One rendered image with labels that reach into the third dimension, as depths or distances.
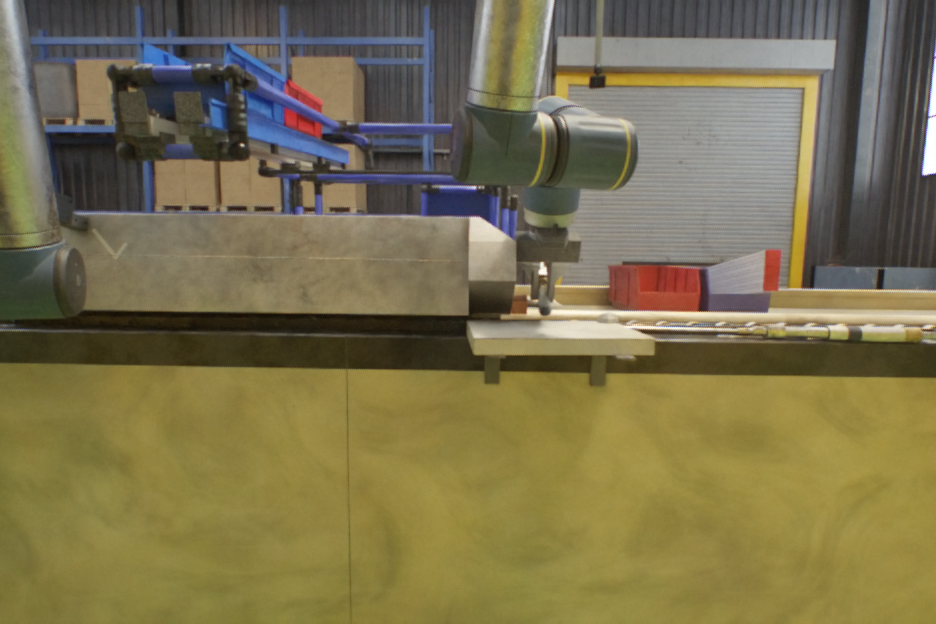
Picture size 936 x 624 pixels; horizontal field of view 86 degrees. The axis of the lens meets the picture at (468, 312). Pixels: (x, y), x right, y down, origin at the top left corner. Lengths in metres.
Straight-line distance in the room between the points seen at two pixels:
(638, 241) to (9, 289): 11.43
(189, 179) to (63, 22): 5.15
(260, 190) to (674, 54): 8.66
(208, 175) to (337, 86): 3.00
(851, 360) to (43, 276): 1.37
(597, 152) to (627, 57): 11.17
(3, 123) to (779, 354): 1.28
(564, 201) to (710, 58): 11.56
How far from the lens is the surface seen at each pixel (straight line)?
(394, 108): 11.92
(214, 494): 1.23
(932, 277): 7.05
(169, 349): 1.18
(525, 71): 0.74
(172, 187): 11.57
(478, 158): 0.74
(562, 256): 1.06
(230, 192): 11.03
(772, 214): 13.03
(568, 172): 0.79
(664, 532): 1.21
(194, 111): 1.04
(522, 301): 1.07
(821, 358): 1.22
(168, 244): 1.18
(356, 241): 1.04
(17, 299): 0.90
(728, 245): 12.57
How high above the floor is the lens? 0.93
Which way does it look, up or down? 7 degrees down
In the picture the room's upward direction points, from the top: 1 degrees clockwise
